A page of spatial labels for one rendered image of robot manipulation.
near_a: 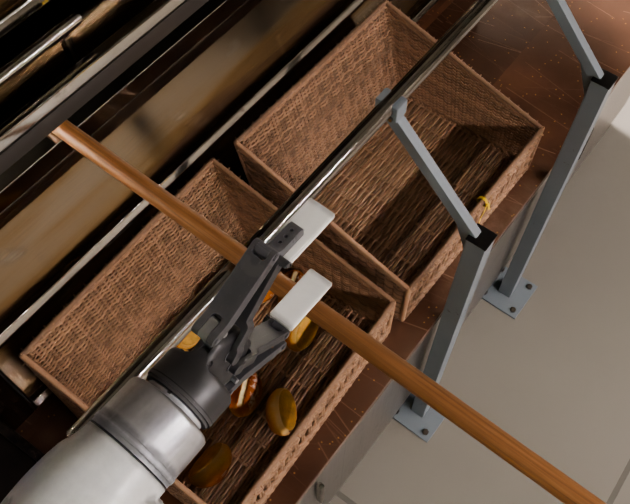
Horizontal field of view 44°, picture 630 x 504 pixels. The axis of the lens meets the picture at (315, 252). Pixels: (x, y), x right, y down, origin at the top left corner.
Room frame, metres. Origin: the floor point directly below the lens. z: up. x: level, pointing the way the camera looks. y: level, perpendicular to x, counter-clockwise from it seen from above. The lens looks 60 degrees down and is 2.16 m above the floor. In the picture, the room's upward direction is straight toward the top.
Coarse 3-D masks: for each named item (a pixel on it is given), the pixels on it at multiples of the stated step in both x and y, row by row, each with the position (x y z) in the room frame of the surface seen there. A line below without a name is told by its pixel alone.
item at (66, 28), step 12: (60, 24) 0.73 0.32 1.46; (72, 24) 0.73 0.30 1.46; (48, 36) 0.71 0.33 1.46; (60, 36) 0.72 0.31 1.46; (36, 48) 0.69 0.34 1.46; (48, 48) 0.70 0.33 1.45; (72, 48) 0.72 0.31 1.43; (12, 60) 0.67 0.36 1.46; (24, 60) 0.67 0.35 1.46; (72, 60) 0.72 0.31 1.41; (0, 72) 0.65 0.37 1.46; (12, 72) 0.65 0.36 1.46; (0, 84) 0.64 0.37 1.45
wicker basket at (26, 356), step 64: (192, 192) 0.91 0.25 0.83; (256, 192) 0.92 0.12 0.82; (128, 256) 0.76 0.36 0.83; (192, 256) 0.84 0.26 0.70; (320, 256) 0.82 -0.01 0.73; (64, 320) 0.62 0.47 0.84; (128, 320) 0.68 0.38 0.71; (256, 320) 0.73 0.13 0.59; (384, 320) 0.68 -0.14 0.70; (64, 384) 0.50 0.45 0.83; (320, 384) 0.59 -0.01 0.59; (256, 448) 0.45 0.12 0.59
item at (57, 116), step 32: (64, 0) 0.85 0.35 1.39; (96, 0) 0.85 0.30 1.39; (128, 0) 0.84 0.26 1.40; (192, 0) 0.83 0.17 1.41; (32, 32) 0.79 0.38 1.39; (96, 32) 0.78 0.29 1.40; (160, 32) 0.78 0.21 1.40; (0, 64) 0.73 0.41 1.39; (32, 64) 0.72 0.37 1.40; (64, 64) 0.72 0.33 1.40; (128, 64) 0.73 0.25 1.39; (0, 96) 0.67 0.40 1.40; (32, 96) 0.66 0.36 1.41; (32, 128) 0.61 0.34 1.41; (0, 160) 0.56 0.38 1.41
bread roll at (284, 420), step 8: (272, 392) 0.55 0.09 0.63; (280, 392) 0.55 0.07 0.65; (288, 392) 0.55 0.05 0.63; (272, 400) 0.53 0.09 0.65; (280, 400) 0.53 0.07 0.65; (288, 400) 0.53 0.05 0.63; (272, 408) 0.51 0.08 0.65; (280, 408) 0.51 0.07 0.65; (288, 408) 0.52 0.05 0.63; (272, 416) 0.50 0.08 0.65; (280, 416) 0.50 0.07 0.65; (288, 416) 0.50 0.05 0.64; (296, 416) 0.51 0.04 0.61; (272, 424) 0.48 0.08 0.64; (280, 424) 0.48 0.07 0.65; (288, 424) 0.48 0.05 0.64; (280, 432) 0.47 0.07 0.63; (288, 432) 0.47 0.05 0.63
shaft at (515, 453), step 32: (64, 128) 0.77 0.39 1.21; (96, 160) 0.71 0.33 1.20; (160, 192) 0.65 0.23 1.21; (192, 224) 0.60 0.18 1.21; (224, 256) 0.55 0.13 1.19; (288, 288) 0.49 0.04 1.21; (320, 320) 0.45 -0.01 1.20; (384, 352) 0.40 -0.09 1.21; (416, 384) 0.36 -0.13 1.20; (448, 416) 0.32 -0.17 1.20; (480, 416) 0.31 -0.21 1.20; (512, 448) 0.27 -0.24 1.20; (544, 480) 0.24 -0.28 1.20
